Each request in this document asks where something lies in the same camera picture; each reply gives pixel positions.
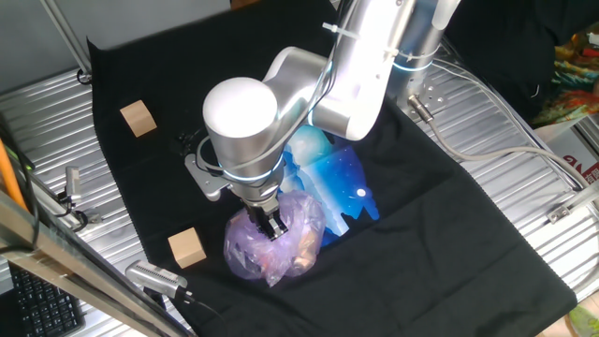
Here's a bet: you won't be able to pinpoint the aluminium camera stand rail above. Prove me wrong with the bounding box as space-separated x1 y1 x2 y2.
25 177 103 231

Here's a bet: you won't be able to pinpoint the black hanging cable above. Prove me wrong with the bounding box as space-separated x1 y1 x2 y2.
0 111 41 249

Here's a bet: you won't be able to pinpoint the thin metal rod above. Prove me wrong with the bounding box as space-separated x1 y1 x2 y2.
39 0 94 85

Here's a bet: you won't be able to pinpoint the black ribbed camera cable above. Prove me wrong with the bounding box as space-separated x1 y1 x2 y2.
180 287 235 329

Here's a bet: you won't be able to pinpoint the black camera cable loop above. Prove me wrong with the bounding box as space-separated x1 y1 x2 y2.
53 194 91 233

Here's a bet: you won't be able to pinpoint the black computer keyboard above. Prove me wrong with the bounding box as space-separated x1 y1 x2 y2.
7 261 86 337

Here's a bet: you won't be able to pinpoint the thin white base cable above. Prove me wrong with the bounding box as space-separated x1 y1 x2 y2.
432 51 584 188

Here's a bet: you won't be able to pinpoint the aluminium frame beam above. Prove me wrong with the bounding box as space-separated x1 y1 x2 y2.
0 189 196 337

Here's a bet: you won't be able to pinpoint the colourful patterned fabric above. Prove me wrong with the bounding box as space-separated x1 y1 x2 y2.
531 21 599 128

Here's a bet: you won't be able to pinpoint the green yellow object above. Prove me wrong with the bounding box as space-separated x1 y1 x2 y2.
564 303 599 337

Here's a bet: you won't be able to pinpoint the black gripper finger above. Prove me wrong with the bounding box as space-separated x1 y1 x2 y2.
270 212 290 241
255 219 277 242

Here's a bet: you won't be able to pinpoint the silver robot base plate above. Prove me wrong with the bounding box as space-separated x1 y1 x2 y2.
387 69 448 118

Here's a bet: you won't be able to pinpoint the short aluminium rail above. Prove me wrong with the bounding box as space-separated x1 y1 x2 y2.
546 180 599 225

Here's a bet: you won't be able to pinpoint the purple translucent plastic bag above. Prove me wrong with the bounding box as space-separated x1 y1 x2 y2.
223 189 328 287

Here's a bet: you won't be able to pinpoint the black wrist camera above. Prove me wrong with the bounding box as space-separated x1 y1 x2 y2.
175 130 205 154

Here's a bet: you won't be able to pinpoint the ribbed silver camera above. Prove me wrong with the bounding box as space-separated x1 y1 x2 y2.
124 259 189 300

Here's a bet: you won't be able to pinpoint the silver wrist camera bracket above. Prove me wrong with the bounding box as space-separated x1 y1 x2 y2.
183 152 233 202

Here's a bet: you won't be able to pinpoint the red and white carton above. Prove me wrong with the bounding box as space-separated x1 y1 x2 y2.
533 121 599 188

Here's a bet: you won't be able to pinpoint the small silver camera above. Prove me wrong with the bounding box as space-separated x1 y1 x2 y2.
64 166 81 203

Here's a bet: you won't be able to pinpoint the person in black clothing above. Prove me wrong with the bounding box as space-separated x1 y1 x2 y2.
444 0 599 125

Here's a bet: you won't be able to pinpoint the orange pole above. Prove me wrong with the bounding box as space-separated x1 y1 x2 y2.
0 138 29 212

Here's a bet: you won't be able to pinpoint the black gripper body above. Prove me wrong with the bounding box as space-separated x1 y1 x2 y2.
242 199 284 226

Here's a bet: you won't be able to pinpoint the thick grey base cable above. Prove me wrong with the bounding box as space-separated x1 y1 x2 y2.
406 93 591 191

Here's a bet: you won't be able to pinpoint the plain wooden cube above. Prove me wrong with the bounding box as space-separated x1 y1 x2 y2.
167 227 208 271
119 98 158 139

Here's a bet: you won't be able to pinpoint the black cloth with blue print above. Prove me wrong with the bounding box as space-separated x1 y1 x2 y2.
86 0 578 337

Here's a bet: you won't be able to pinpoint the wooden block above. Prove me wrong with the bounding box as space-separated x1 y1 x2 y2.
292 252 319 277

